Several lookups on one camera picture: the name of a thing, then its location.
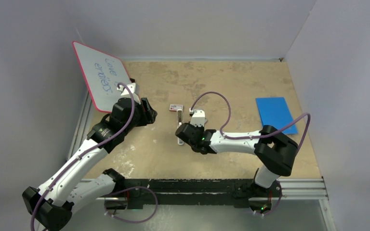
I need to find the white stapler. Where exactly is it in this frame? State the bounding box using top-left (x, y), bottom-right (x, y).
top-left (176, 109), bottom-right (184, 145)

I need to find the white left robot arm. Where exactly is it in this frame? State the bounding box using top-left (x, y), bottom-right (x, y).
top-left (22, 96), bottom-right (158, 231)

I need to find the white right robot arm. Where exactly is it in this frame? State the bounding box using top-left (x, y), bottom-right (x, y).
top-left (175, 123), bottom-right (299, 196)

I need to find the red framed whiteboard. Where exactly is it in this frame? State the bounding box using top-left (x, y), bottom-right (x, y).
top-left (72, 41), bottom-right (132, 113)

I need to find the blue notebook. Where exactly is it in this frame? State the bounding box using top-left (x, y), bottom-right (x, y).
top-left (255, 97), bottom-right (293, 129)

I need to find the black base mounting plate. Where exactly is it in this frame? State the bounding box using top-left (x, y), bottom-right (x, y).
top-left (105, 179), bottom-right (282, 210)

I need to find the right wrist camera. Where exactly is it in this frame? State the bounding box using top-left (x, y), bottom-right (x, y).
top-left (189, 109), bottom-right (207, 127)

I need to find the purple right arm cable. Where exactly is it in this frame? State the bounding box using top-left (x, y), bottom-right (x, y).
top-left (189, 91), bottom-right (311, 157)

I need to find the aluminium frame rail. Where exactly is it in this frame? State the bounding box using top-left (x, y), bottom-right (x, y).
top-left (76, 178), bottom-right (329, 201)

